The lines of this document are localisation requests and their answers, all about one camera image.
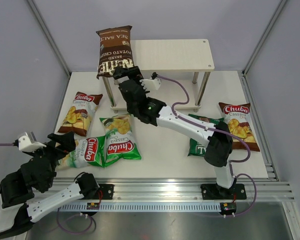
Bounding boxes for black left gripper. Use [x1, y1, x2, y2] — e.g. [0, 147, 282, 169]
[26, 131, 76, 189]

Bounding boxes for brown Kettle sea salt bag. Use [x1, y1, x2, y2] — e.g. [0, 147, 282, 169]
[96, 25, 135, 78]

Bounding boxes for brown Chuba bag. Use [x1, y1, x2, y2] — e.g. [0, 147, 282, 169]
[57, 91, 103, 137]
[218, 102, 260, 152]

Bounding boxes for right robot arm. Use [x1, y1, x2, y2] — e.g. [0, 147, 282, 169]
[112, 66, 236, 198]

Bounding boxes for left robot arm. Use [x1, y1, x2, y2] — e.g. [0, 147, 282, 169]
[0, 132, 100, 240]

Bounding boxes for white two-tier shelf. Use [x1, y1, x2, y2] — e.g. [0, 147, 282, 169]
[102, 39, 215, 114]

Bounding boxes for green Real chips bag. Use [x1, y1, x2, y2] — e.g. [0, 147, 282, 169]
[187, 113, 226, 158]

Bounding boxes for green Chuba bag sideways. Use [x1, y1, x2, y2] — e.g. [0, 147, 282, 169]
[56, 135, 106, 171]

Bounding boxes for green Chuba bag upright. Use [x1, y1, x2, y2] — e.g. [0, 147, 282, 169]
[99, 113, 142, 168]

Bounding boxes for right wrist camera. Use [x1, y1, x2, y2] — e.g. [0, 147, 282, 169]
[139, 72, 161, 92]

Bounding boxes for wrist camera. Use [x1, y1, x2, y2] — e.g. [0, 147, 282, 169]
[17, 131, 46, 153]
[139, 72, 161, 92]

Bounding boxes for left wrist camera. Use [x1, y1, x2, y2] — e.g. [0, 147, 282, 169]
[17, 131, 46, 153]

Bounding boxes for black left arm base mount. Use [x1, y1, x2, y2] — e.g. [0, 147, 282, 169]
[91, 183, 115, 200]

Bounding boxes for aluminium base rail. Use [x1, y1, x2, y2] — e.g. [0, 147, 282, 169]
[22, 177, 296, 203]

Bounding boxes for white slotted cable duct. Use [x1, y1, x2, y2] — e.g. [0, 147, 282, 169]
[60, 201, 221, 213]

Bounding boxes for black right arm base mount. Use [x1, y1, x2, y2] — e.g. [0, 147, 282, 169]
[200, 183, 247, 200]

